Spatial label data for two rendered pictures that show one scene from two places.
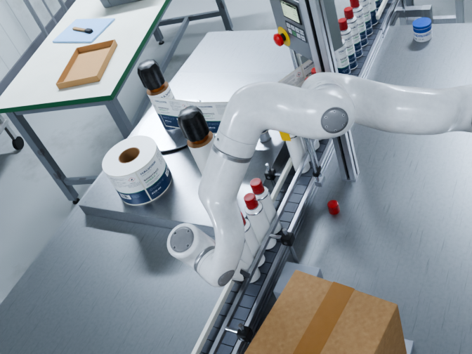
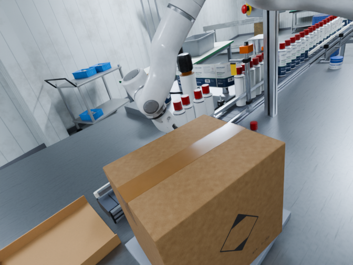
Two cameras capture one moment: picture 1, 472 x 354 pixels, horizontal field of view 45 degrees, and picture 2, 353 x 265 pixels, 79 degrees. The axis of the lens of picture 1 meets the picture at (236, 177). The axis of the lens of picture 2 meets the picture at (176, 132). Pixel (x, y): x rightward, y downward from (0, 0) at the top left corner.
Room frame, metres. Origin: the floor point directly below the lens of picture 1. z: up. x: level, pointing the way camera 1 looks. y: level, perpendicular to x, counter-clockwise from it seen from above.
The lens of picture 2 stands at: (0.25, -0.08, 1.38)
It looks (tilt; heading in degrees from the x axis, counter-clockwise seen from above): 28 degrees down; 13
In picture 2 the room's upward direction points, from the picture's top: 14 degrees counter-clockwise
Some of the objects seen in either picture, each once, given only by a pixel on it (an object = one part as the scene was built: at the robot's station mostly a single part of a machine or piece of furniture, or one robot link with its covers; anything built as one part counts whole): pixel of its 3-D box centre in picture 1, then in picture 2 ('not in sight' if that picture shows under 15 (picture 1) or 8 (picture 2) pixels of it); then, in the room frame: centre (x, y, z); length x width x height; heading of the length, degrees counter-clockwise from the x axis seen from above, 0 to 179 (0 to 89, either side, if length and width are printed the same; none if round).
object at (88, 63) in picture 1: (87, 63); not in sight; (2.82, 0.49, 0.82); 0.34 x 0.24 x 0.04; 157
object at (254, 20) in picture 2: not in sight; (237, 37); (6.94, -0.90, 0.44); 1.71 x 0.66 x 0.88; 62
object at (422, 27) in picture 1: (422, 29); (335, 62); (1.84, -0.90, 0.86); 0.07 x 0.07 x 0.07
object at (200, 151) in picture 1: (204, 147); (188, 80); (1.47, 0.06, 1.03); 0.09 x 0.09 x 0.30
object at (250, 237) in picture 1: (246, 239); (189, 118); (1.07, 0.04, 0.98); 0.05 x 0.05 x 0.20
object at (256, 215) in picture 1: (258, 220); (201, 112); (1.11, -0.01, 0.98); 0.05 x 0.05 x 0.20
